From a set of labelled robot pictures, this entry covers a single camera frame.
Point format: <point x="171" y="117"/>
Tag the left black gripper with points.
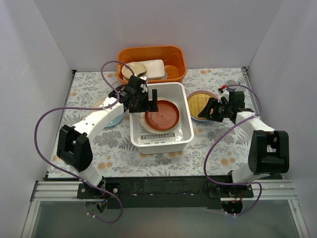
<point x="142" y="103"/>

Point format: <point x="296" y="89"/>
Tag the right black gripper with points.
<point x="214" y="110"/>

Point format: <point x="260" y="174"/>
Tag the woven bamboo plate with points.
<point x="197" y="103"/>

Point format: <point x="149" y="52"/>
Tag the cream plate with sprig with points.
<point x="147" y="127"/>

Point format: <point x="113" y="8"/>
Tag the red brown plate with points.
<point x="166" y="118"/>

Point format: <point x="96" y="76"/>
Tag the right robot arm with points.
<point x="269" y="148"/>

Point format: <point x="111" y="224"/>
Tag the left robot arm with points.
<point x="74" y="142"/>

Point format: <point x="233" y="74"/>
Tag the white plastic bin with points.
<point x="173" y="141"/>

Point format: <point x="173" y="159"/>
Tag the orange plastic bin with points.
<point x="172" y="56"/>

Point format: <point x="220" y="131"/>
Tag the blue plate under cream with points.
<point x="200" y="120"/>

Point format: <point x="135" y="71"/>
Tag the grey ceramic cup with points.
<point x="231" y="85"/>

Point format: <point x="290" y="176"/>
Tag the cream rectangular tray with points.
<point x="155" y="68"/>

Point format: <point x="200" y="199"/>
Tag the light blue plate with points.
<point x="115" y="121"/>

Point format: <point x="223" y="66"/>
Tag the floral table mat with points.
<point x="116" y="156"/>

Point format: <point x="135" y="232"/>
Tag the cream round floral dish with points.
<point x="133" y="69"/>

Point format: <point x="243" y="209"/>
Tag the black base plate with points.
<point x="162" y="192"/>

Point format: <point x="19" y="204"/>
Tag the aluminium rail frame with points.
<point x="55" y="212"/>

